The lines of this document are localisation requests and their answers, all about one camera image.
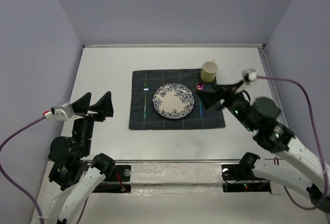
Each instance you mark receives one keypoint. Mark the pale yellow mug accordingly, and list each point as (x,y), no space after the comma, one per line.
(208,71)

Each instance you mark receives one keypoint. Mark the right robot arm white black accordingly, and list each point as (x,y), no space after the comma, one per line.
(260,116)

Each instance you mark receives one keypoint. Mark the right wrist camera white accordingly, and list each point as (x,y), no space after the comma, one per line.
(249,78)

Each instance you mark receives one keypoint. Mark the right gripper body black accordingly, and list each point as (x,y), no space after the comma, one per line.
(236,105)

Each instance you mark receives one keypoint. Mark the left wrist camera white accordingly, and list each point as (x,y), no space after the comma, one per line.
(62,111)

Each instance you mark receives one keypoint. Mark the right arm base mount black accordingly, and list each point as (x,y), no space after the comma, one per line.
(235,182)

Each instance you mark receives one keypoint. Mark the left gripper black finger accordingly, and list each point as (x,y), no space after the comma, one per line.
(81,106)
(103,107)

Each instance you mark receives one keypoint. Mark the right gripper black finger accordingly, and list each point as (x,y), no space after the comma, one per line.
(210,99)
(225,87)

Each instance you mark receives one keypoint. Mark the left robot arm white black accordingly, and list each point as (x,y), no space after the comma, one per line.
(71,180)

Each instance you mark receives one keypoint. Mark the iridescent spoon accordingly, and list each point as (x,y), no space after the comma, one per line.
(200,86)

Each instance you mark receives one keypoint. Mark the dark grey checked cloth placemat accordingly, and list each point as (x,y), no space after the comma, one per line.
(212,119)

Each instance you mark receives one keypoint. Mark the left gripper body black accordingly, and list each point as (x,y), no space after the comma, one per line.
(84,127)

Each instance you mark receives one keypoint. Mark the iridescent fork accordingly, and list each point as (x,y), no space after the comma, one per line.
(146,90)

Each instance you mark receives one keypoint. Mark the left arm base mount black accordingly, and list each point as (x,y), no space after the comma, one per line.
(118,182)

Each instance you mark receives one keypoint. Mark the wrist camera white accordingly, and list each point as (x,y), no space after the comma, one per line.
(249,78)
(62,111)

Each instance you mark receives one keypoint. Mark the blue floral ceramic plate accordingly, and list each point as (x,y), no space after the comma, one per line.
(173,101)

